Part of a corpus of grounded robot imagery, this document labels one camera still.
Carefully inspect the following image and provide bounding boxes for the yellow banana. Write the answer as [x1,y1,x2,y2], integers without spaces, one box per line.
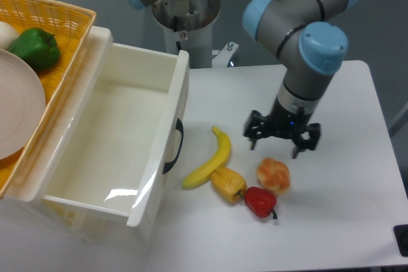
[182,126,231,190]

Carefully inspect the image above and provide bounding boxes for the yellow bell pepper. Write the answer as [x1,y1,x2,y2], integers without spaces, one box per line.
[210,166,247,204]

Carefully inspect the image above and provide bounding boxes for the yellow woven basket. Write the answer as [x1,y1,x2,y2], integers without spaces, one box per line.
[1,0,96,197]

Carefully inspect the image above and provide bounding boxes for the white bracket with bolts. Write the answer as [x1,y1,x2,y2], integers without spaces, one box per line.
[212,41,240,68]

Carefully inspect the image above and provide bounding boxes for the white drawer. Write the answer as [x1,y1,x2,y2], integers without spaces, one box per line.
[40,42,190,227]

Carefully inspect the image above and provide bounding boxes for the red bell pepper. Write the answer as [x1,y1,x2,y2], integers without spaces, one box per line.
[244,187,278,220]

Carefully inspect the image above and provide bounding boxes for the white round vegetable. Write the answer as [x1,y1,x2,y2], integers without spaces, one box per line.
[0,21,19,50]

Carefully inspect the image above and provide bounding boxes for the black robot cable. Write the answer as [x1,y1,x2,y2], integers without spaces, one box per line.
[173,15,190,59]

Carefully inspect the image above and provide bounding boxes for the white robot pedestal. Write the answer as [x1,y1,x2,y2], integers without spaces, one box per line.
[152,0,221,68]

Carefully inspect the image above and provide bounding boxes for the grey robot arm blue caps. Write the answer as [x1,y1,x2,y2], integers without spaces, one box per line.
[127,0,359,154]

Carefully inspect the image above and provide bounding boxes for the orange bread roll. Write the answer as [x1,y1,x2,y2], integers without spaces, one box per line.
[256,157,291,196]

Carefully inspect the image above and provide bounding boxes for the black device at edge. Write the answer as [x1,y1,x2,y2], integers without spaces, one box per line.
[393,224,408,257]

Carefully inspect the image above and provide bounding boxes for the white drawer cabinet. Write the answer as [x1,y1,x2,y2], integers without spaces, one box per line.
[1,27,152,240]

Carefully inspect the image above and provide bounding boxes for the green bell pepper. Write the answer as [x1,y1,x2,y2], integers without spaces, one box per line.
[8,27,61,72]

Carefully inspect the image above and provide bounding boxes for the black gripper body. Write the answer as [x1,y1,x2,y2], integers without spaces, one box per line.
[244,93,321,152]

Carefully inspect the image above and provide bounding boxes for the beige round plate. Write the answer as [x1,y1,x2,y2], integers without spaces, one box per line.
[1,50,46,159]

